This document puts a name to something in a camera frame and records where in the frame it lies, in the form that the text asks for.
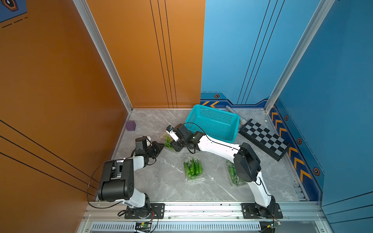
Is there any green circuit board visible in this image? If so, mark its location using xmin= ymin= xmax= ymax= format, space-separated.
xmin=134 ymin=222 xmax=152 ymax=233

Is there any purple embossed cube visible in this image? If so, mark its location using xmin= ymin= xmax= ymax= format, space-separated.
xmin=125 ymin=120 xmax=137 ymax=132

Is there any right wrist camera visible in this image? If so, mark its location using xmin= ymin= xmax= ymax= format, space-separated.
xmin=166 ymin=125 xmax=179 ymax=142

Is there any aluminium corner post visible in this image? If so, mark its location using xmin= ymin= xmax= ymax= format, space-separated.
xmin=264 ymin=0 xmax=335 ymax=114
xmin=73 ymin=0 xmax=133 ymax=113

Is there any black white chessboard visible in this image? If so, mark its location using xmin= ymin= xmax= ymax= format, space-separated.
xmin=238 ymin=119 xmax=290 ymax=161

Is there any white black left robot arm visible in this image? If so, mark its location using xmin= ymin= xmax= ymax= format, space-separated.
xmin=98 ymin=137 xmax=165 ymax=218

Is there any aluminium corner post right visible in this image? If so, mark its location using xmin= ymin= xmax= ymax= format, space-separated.
xmin=264 ymin=0 xmax=335 ymax=114

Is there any teal plastic mesh basket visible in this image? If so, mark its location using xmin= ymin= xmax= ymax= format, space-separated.
xmin=185 ymin=104 xmax=240 ymax=143

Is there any aluminium corner post left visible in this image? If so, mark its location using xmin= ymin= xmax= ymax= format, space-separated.
xmin=73 ymin=0 xmax=133 ymax=113

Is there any clear plastic pepper container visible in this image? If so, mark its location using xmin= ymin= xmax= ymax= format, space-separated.
xmin=165 ymin=134 xmax=175 ymax=151

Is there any small circuit board right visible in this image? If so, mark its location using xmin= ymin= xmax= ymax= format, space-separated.
xmin=271 ymin=220 xmax=282 ymax=228

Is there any clear right pepper container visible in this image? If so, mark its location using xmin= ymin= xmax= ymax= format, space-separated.
xmin=226 ymin=160 xmax=247 ymax=186

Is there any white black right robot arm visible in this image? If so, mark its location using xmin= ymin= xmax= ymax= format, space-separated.
xmin=166 ymin=124 xmax=276 ymax=218

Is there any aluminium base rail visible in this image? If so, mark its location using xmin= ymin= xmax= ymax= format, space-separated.
xmin=77 ymin=201 xmax=333 ymax=233

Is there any grey cylinder rod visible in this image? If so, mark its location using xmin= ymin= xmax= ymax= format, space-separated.
xmin=225 ymin=105 xmax=247 ymax=125

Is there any clear middle pepper container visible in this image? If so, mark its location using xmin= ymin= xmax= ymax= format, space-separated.
xmin=182 ymin=154 xmax=207 ymax=183

